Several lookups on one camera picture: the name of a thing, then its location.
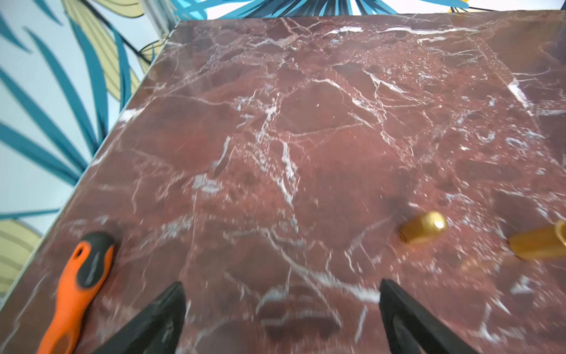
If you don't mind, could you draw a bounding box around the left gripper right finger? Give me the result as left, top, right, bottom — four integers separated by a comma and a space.
380, 279, 476, 354

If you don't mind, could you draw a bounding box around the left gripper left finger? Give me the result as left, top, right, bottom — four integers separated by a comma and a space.
94, 282, 187, 353

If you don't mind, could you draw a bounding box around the orange handled screwdriver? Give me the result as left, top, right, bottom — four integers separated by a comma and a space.
38, 232, 116, 353

